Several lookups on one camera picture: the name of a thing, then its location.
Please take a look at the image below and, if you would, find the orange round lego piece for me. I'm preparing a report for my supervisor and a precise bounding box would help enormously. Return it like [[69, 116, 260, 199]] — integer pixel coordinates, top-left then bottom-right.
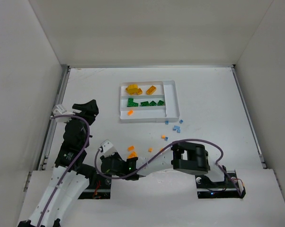
[[127, 151, 138, 159]]

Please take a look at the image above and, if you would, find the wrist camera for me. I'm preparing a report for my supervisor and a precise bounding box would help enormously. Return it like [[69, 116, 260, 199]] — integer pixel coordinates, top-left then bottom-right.
[[50, 104, 75, 123], [100, 140, 117, 157]]

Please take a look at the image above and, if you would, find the white divided sorting tray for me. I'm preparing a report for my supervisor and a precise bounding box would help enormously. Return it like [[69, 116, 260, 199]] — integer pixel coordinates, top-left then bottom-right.
[[120, 80, 180, 123]]

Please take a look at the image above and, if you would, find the orange round figure piece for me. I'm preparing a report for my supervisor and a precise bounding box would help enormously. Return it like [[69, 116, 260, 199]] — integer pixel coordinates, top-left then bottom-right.
[[125, 84, 139, 95]]

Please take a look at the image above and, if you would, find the yellow square lego brick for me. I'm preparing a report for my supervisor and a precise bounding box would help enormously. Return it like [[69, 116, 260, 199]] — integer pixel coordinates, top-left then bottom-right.
[[136, 88, 143, 95]]

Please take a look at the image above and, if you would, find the light blue lego pair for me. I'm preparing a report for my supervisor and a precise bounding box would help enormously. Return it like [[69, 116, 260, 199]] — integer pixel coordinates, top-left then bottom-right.
[[173, 125, 180, 131]]

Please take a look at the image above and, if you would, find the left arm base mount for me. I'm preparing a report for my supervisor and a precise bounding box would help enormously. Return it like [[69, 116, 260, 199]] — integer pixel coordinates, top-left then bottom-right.
[[79, 172, 111, 200]]

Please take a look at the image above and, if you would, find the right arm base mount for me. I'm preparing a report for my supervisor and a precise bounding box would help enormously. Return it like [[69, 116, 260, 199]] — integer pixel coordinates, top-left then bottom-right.
[[196, 171, 246, 199]]

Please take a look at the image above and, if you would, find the yellow long lego brick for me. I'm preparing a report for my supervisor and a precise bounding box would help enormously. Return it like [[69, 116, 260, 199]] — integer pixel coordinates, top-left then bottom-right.
[[146, 86, 157, 95]]

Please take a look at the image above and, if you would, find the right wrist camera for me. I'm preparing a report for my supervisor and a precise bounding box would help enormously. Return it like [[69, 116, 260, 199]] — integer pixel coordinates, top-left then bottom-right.
[[100, 140, 117, 157]]

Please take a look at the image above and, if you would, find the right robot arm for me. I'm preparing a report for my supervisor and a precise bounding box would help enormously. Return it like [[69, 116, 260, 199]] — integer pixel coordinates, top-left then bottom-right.
[[94, 139, 226, 183]]

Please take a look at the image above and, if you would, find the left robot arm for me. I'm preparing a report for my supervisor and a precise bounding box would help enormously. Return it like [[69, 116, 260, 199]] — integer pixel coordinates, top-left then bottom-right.
[[18, 99, 99, 227]]

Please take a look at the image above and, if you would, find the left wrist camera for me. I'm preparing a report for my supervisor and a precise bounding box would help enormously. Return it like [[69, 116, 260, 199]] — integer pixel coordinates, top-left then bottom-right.
[[50, 104, 75, 123]]

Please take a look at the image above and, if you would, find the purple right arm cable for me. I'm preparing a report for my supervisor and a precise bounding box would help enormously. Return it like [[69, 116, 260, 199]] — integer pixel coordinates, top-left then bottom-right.
[[94, 139, 242, 197]]

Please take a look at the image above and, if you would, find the green long lego brick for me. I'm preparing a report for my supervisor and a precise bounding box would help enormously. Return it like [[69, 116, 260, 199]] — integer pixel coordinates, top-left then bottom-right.
[[140, 101, 149, 106]]

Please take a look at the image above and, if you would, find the orange small lego block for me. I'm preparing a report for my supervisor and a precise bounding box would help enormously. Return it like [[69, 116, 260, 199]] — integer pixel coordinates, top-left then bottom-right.
[[127, 110, 134, 116]]

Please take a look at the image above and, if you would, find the green square lego brick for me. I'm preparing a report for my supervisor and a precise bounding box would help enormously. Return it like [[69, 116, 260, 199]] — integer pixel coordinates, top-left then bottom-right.
[[149, 101, 157, 106]]

